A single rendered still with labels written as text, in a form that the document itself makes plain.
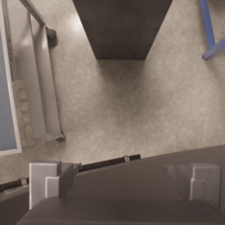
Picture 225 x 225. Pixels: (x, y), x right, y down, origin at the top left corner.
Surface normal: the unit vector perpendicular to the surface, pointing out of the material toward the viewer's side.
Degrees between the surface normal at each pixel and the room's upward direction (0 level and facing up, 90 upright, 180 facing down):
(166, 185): 8
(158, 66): 0
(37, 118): 0
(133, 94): 0
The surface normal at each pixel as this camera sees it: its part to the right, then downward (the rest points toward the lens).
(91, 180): 0.54, -0.10
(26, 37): -0.02, -0.01
